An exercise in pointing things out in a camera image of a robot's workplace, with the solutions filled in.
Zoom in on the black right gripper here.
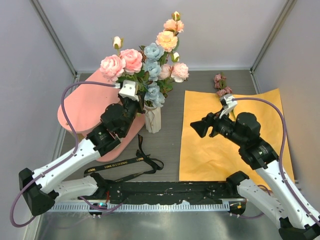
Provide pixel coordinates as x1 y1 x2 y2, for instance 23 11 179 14
190 107 246 147

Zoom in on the orange wrapping paper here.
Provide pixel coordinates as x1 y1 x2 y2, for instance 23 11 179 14
179 91 283 185

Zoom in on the pink rose stem large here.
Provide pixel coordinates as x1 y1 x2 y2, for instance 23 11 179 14
99 36 147 92

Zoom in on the blue flower stem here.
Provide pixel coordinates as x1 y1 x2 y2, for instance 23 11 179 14
143 42 165 108

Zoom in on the black ribbon gold lettering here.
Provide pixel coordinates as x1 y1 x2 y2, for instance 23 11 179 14
83 134 165 183

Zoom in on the mauve rose stem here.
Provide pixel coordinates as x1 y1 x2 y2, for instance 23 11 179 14
213 72 237 118

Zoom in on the peach rose stem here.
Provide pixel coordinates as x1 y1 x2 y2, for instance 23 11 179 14
155 11 185 58

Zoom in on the light pink peony stem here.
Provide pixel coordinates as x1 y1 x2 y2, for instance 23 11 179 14
157 52 189 98

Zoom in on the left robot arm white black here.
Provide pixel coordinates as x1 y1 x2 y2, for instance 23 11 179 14
18 94 144 217

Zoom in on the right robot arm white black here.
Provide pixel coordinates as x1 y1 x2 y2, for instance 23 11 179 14
190 112 320 240

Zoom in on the white ribbed ceramic vase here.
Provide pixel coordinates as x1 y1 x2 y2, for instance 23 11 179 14
144 106 162 134

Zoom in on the pink wooden tiered shelf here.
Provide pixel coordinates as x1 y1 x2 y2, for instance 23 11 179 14
64 84 145 162

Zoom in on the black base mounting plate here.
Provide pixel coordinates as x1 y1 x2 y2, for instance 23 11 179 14
84 181 243 205

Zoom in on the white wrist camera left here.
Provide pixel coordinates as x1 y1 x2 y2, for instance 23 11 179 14
114 79 139 102

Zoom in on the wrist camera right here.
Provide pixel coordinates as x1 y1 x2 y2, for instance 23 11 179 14
219 93 238 119

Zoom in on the white slotted cable duct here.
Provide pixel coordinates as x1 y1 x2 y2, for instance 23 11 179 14
49 201 230 212

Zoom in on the aluminium frame post left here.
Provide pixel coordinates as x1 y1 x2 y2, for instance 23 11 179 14
29 0 78 78

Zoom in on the aluminium frame post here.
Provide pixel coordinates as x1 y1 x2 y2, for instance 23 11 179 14
29 0 78 78
249 0 298 76

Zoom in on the aluminium frame post right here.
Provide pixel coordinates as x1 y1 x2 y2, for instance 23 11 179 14
249 0 298 76

